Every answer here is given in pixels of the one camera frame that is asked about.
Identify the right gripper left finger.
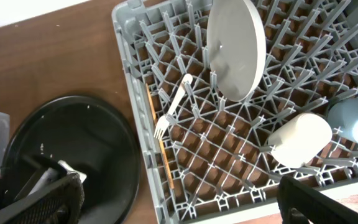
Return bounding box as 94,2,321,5
0,172,85,223

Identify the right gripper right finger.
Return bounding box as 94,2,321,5
277,176,358,224

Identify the white cup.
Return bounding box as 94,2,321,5
267,113,333,169

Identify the blue cup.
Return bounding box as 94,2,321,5
327,98,358,143

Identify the light grey plate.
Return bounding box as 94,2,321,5
207,0,267,101

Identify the grey dishwasher rack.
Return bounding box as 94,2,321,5
112,0,358,223

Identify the round black tray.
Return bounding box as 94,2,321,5
1,95,141,223

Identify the white plastic spoon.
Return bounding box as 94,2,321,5
154,73,193,140

